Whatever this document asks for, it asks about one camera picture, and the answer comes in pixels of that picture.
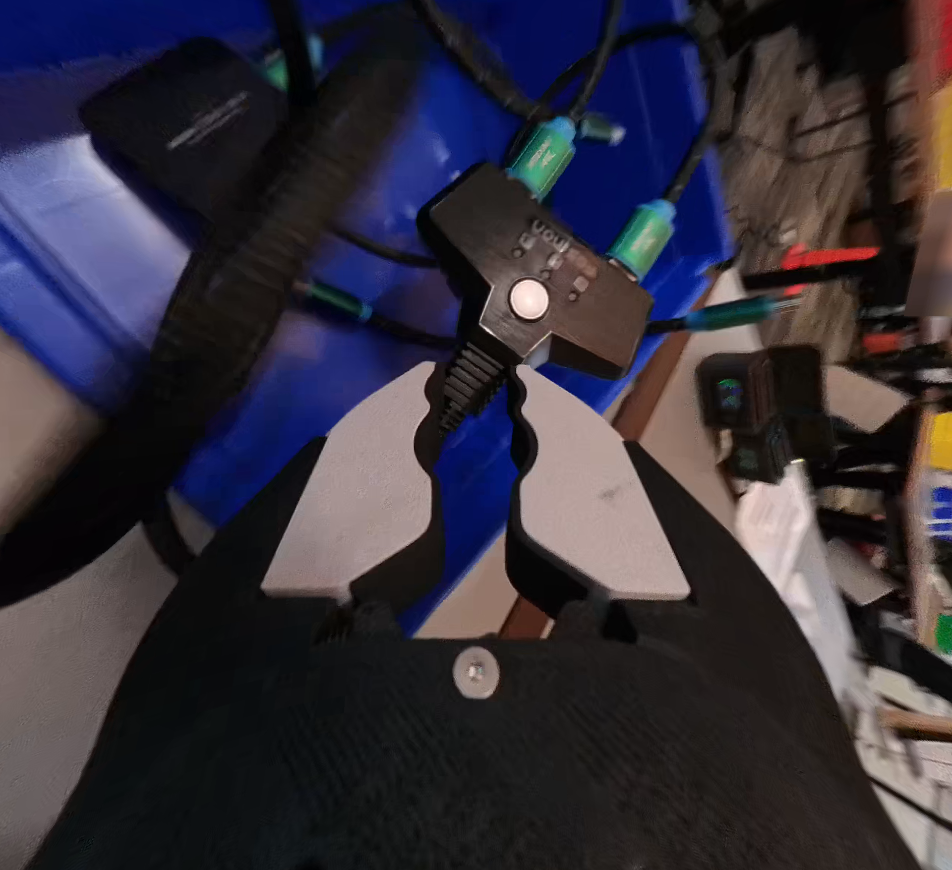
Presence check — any yellow box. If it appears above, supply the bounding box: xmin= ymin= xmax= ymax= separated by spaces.
xmin=918 ymin=409 xmax=952 ymax=473

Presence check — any thick black sleeved cable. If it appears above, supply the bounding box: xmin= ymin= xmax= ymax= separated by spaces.
xmin=0 ymin=7 xmax=432 ymax=611

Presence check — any black braided HDMI cable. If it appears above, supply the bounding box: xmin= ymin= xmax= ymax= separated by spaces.
xmin=569 ymin=0 xmax=633 ymax=146
xmin=227 ymin=0 xmax=328 ymax=113
xmin=535 ymin=22 xmax=726 ymax=284

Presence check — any green-tipped cable left plug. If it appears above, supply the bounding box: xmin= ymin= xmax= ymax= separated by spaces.
xmin=360 ymin=0 xmax=577 ymax=202

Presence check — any red-handled tool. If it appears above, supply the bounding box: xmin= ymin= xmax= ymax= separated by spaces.
xmin=744 ymin=241 xmax=882 ymax=291

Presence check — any small black box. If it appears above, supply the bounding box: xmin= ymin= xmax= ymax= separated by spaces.
xmin=78 ymin=37 xmax=291 ymax=209

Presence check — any white plastic bag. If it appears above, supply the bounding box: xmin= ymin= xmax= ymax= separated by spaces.
xmin=736 ymin=476 xmax=852 ymax=700

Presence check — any black HDMI switch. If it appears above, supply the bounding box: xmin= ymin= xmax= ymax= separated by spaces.
xmin=416 ymin=162 xmax=655 ymax=440

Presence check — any black camera device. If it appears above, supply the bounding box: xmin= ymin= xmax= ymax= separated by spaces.
xmin=695 ymin=346 xmax=841 ymax=484

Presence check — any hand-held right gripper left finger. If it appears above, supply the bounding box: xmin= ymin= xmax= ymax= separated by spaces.
xmin=260 ymin=360 xmax=449 ymax=622

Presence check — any white desk with wooden edge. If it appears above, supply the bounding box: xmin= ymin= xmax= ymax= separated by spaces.
xmin=0 ymin=268 xmax=752 ymax=870

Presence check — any thin braided HDMI cable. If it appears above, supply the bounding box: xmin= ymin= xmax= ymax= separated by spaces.
xmin=294 ymin=279 xmax=458 ymax=350
xmin=647 ymin=293 xmax=804 ymax=336

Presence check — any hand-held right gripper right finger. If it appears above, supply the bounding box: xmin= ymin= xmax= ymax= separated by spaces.
xmin=504 ymin=363 xmax=694 ymax=620

